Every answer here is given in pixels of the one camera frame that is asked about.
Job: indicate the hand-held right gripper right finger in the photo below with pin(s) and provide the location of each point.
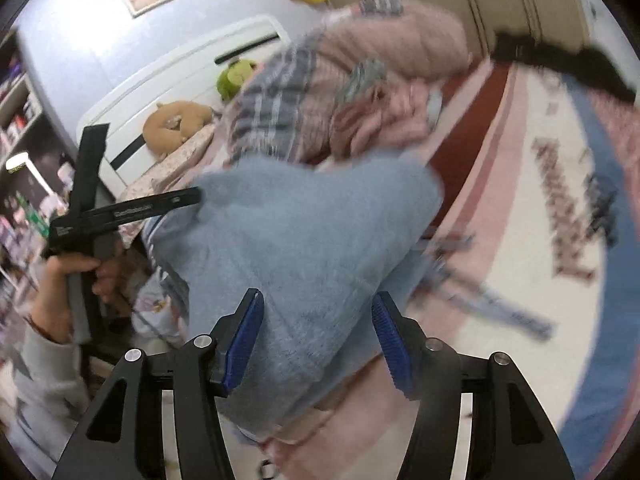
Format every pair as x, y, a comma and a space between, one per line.
392, 350

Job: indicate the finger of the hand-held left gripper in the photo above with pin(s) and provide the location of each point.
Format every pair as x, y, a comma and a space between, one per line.
182, 200

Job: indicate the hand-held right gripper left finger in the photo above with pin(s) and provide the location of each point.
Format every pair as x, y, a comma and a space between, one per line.
245, 345

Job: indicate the light blue fleece towel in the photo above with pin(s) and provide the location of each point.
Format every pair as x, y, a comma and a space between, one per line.
300, 240

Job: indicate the person's left forearm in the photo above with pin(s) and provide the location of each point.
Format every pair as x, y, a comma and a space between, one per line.
40, 385

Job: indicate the person's left hand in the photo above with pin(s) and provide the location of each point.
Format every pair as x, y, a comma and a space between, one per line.
50, 295

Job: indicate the floral pillow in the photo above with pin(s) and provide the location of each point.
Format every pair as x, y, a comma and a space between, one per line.
175, 160

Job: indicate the light blue jeans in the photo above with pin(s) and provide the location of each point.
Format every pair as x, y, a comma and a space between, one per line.
165, 260

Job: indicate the tan plush toy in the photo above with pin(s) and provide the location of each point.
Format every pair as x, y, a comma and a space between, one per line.
165, 125

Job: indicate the white desk lamp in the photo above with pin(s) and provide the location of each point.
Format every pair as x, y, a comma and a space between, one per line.
25, 162

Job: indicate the white printed cloth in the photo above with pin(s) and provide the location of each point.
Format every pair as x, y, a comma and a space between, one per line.
155, 310

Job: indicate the cluttered shelf unit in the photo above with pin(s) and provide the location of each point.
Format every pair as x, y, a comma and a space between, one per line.
20, 125

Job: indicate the green plush toy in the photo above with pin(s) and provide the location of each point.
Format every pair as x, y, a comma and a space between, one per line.
232, 80

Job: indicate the white bed headboard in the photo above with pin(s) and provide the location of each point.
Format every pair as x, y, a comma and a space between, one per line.
175, 70

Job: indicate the striped polka dot blanket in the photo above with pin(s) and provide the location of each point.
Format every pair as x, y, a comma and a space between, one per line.
500, 185

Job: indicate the pink garment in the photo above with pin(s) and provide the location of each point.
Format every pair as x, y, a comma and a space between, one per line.
380, 120

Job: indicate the grey denim garment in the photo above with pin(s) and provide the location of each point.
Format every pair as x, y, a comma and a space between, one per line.
365, 77

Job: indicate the light blue cloth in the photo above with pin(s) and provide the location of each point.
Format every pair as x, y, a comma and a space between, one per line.
434, 105

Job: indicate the pink striped quilt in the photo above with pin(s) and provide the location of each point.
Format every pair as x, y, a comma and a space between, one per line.
400, 40

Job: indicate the black clothes pile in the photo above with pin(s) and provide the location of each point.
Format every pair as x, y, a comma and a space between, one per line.
575, 62

